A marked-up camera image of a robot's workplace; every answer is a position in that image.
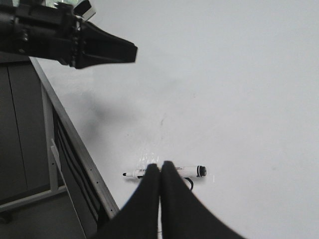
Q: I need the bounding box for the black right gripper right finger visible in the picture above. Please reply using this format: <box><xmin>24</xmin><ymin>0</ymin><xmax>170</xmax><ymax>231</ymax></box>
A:
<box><xmin>160</xmin><ymin>161</ymin><xmax>242</xmax><ymax>239</ymax></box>

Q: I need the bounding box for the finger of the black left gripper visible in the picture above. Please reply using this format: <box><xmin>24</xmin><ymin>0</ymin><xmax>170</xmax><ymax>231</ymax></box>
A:
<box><xmin>74</xmin><ymin>21</ymin><xmax>138</xmax><ymax>69</ymax></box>

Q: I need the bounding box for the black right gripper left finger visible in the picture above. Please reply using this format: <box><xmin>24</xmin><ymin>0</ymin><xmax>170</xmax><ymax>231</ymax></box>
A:
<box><xmin>94</xmin><ymin>164</ymin><xmax>160</xmax><ymax>239</ymax></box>

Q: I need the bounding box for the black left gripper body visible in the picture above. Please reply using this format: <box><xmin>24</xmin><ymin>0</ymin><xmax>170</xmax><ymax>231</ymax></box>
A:
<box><xmin>0</xmin><ymin>0</ymin><xmax>82</xmax><ymax>69</ymax></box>

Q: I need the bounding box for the white whiteboard marker pen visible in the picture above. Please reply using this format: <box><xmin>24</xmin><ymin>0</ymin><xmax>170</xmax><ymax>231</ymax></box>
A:
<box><xmin>122</xmin><ymin>165</ymin><xmax>207</xmax><ymax>191</ymax></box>

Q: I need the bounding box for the grey metal table leg frame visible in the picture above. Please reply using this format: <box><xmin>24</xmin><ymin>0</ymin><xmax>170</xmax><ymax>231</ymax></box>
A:
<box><xmin>0</xmin><ymin>85</ymin><xmax>85</xmax><ymax>239</ymax></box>

